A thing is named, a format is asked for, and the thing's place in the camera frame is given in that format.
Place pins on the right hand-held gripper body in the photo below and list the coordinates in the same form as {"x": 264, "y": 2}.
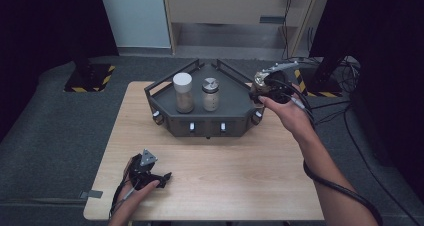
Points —
{"x": 280, "y": 86}

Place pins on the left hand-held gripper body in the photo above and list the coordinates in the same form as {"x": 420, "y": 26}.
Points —
{"x": 141, "y": 174}

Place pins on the silver-lidded jar brown contents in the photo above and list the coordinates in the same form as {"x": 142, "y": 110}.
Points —
{"x": 259, "y": 82}

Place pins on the black corner rack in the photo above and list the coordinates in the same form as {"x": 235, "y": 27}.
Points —
{"x": 233, "y": 96}

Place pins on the silver-lidded jar pale contents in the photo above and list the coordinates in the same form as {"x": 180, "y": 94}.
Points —
{"x": 210, "y": 94}

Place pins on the white-lidded spice jar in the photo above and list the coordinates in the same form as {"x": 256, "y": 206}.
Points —
{"x": 183, "y": 92}

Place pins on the person's left hand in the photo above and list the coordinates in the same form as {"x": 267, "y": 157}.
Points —
{"x": 129, "y": 199}

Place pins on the person's right hand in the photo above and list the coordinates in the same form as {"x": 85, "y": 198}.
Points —
{"x": 295, "y": 119}

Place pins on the black stand with striped base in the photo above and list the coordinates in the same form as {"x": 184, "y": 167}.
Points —
{"x": 90, "y": 77}
{"x": 320, "y": 82}

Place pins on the grey tape strip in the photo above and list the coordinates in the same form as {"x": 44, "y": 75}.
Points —
{"x": 91, "y": 194}

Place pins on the black curtain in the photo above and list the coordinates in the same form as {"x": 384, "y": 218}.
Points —
{"x": 43, "y": 29}
{"x": 386, "y": 52}

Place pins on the white panel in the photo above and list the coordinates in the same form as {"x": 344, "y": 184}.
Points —
{"x": 136, "y": 16}

